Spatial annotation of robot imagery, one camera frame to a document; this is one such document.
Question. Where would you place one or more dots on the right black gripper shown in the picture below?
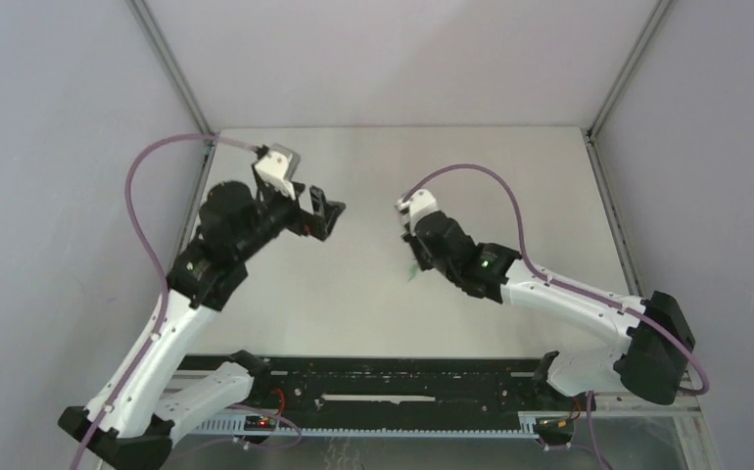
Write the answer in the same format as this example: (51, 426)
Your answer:
(414, 245)

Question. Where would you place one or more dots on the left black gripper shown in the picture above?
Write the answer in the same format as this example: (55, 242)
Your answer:
(331, 209)

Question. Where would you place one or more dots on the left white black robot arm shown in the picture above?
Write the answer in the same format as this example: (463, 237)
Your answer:
(132, 423)

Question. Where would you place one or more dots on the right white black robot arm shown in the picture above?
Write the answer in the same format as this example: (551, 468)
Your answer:
(645, 339)

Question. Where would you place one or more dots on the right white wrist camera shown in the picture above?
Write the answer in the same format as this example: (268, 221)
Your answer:
(411, 210)

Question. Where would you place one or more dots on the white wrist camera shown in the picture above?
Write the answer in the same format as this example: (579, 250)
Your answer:
(274, 169)
(411, 210)

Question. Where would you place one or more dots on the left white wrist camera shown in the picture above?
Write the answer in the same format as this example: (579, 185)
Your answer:
(274, 169)

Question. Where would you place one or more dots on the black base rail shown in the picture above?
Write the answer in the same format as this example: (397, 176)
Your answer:
(363, 394)

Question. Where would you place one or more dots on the white slotted cable duct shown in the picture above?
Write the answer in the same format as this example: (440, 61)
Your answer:
(229, 425)

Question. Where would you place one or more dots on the left aluminium frame post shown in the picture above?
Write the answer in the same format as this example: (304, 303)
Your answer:
(154, 35)

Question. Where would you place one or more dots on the aluminium frame post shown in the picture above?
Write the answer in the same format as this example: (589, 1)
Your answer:
(154, 35)
(651, 26)

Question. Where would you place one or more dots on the right aluminium frame post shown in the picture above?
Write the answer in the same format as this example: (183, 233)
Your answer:
(651, 26)

